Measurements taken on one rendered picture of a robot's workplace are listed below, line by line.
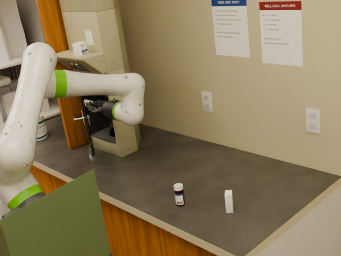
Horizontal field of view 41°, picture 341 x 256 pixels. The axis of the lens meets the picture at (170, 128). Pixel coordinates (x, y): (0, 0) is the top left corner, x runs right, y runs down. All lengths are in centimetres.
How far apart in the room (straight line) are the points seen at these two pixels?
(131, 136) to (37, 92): 95
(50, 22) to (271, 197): 146
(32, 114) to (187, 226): 72
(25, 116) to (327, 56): 121
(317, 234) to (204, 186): 52
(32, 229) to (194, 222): 65
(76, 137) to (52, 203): 128
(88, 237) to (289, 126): 108
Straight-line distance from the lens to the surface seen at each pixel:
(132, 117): 202
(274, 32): 212
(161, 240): 201
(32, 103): 163
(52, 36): 260
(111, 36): 235
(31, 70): 171
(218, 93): 242
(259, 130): 232
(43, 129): 299
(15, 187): 165
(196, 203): 196
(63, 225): 156
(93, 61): 230
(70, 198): 155
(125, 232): 223
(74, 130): 273
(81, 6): 240
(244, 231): 176
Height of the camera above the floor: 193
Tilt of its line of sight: 21 degrees down
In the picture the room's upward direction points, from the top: 8 degrees counter-clockwise
